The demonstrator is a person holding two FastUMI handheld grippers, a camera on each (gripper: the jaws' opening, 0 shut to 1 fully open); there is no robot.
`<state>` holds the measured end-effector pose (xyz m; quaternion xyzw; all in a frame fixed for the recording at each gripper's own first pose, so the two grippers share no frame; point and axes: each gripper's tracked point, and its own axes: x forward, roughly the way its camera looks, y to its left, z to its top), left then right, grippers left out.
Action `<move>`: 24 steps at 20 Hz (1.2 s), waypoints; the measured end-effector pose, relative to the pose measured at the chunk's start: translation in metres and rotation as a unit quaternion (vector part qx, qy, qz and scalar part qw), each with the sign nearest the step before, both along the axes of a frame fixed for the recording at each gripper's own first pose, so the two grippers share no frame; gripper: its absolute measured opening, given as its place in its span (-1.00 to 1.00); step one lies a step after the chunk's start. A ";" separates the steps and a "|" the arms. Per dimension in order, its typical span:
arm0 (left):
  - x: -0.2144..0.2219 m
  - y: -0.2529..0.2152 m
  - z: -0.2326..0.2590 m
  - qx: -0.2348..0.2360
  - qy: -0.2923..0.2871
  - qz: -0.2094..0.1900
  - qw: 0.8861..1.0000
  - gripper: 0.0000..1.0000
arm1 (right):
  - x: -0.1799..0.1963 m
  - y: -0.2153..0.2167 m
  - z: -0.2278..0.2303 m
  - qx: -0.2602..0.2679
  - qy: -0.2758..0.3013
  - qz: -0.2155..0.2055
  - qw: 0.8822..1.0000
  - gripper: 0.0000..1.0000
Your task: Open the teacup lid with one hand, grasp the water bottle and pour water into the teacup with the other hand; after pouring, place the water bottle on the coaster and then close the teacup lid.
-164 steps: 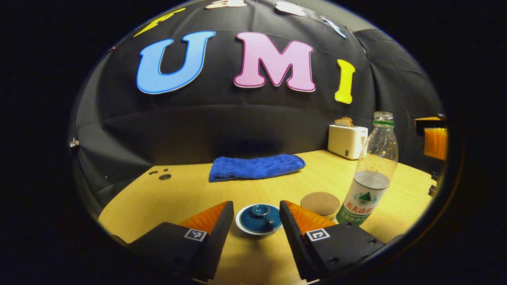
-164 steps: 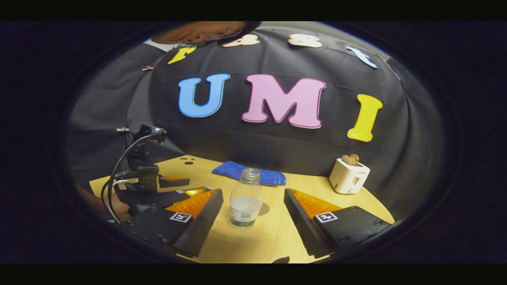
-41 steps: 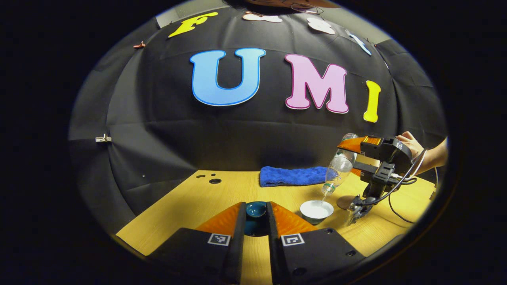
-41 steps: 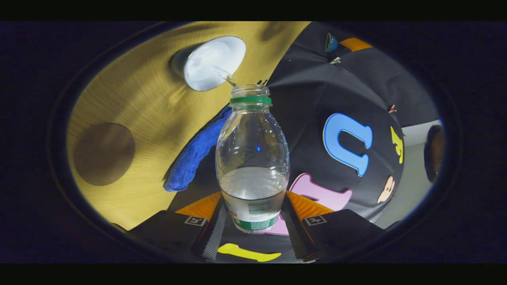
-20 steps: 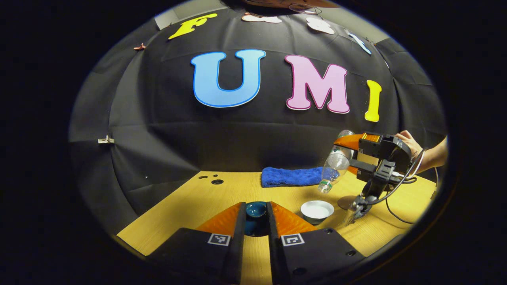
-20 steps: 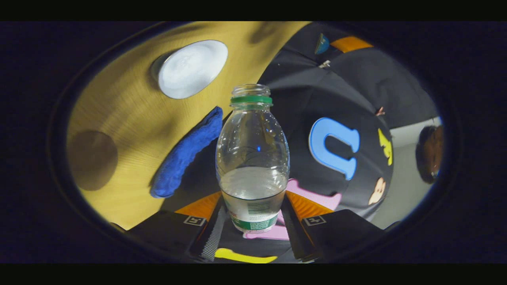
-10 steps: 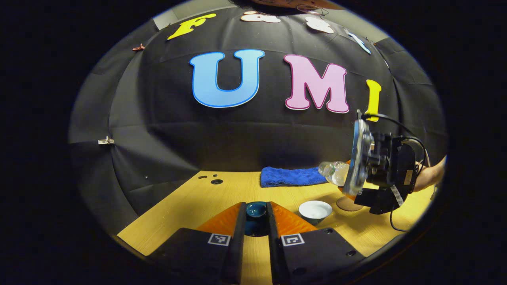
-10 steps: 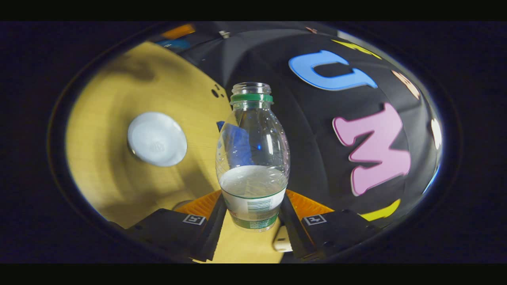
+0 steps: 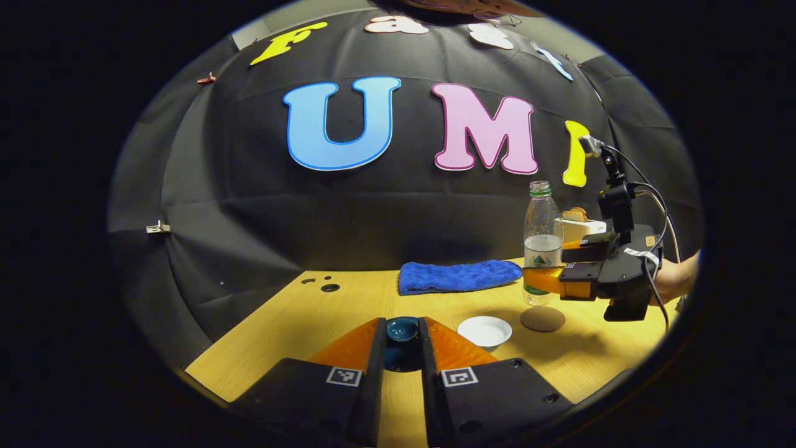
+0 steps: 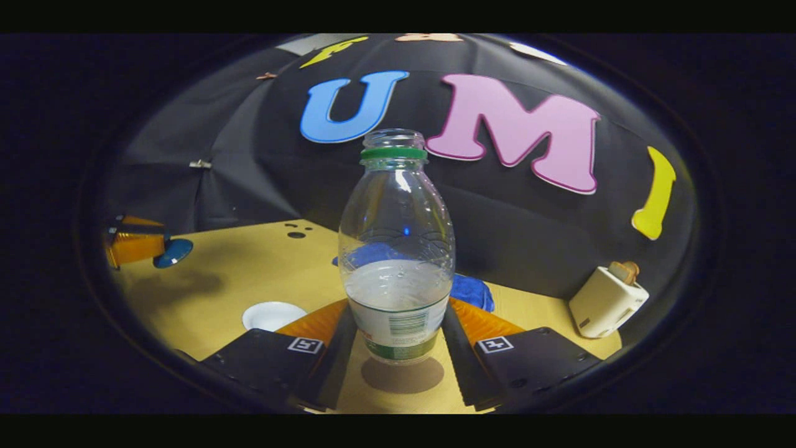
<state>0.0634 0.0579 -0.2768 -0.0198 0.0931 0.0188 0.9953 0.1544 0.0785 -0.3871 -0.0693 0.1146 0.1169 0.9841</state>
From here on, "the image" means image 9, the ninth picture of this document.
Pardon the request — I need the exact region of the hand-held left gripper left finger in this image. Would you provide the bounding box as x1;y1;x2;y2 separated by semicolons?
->
228;316;387;448

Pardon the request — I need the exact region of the black backdrop cloth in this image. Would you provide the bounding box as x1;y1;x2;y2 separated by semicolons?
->
106;9;705;368

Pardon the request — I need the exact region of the blue towel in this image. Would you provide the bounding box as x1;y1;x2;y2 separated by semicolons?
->
399;259;524;296

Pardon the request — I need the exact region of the white toaster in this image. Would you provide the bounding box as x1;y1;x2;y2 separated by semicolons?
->
555;217;608;245

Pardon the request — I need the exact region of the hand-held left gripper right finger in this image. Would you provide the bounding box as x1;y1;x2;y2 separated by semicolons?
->
418;316;573;448

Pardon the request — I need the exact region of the round brown coaster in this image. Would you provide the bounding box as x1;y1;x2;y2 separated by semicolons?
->
521;306;567;333

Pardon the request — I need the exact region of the black cable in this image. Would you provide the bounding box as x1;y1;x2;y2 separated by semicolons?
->
600;144;682;332

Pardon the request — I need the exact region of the blue teacup lid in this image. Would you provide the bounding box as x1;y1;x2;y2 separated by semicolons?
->
384;316;423;373

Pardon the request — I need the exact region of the clear plastic water bottle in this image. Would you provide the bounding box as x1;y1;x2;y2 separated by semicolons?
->
522;180;564;307

